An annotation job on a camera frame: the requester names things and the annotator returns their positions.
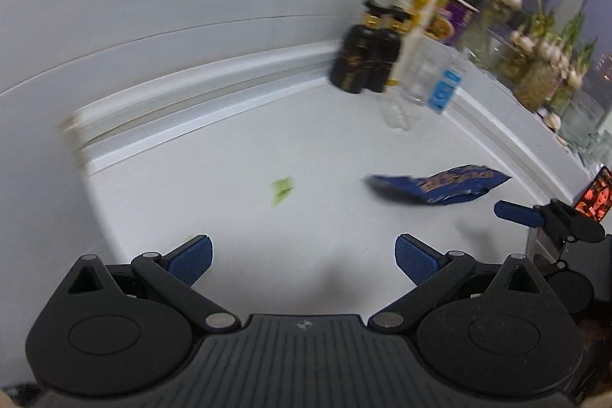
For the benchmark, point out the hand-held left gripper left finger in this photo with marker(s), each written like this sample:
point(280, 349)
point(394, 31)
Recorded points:
point(191, 260)

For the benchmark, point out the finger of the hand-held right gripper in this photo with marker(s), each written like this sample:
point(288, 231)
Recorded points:
point(519, 213)

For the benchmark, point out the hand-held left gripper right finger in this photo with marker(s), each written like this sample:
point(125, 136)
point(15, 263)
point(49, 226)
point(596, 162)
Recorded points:
point(416, 262)

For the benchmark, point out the blue snack bag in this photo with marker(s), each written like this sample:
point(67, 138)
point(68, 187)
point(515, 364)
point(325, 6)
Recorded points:
point(440, 185)

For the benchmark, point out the phone with lit screen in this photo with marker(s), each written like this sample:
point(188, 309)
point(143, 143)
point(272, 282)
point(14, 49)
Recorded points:
point(595, 195)

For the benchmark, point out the loose garlic bulb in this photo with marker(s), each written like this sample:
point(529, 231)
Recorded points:
point(551, 121)

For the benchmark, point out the green lettuce scrap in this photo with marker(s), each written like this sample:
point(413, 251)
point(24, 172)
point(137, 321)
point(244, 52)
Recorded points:
point(282, 189)

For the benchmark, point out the purple round can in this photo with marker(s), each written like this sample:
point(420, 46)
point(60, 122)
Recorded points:
point(452, 23)

